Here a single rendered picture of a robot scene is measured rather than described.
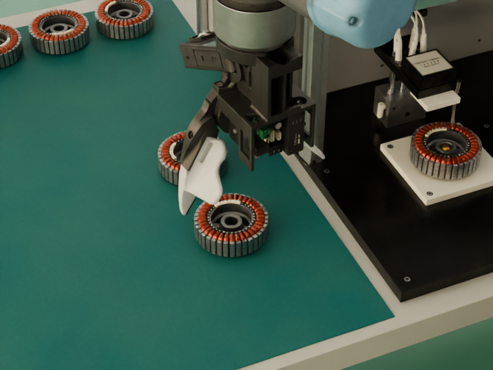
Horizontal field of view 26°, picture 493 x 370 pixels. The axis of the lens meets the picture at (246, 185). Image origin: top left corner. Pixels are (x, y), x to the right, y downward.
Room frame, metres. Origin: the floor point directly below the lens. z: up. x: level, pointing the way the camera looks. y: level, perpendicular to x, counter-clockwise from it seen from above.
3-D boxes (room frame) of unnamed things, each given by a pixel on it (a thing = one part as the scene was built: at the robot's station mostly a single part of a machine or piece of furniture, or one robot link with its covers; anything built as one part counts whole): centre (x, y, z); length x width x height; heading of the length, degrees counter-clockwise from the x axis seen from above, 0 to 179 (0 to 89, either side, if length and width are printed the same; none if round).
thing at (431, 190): (1.32, -0.32, 0.78); 0.15 x 0.15 x 0.01; 23
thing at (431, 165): (1.32, -0.32, 0.80); 0.11 x 0.11 x 0.04
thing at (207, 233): (1.18, 0.02, 0.77); 0.11 x 0.11 x 0.04
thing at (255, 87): (0.81, -0.01, 1.29); 0.09 x 0.08 x 0.12; 32
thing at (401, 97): (1.45, -0.26, 0.80); 0.08 x 0.05 x 0.06; 113
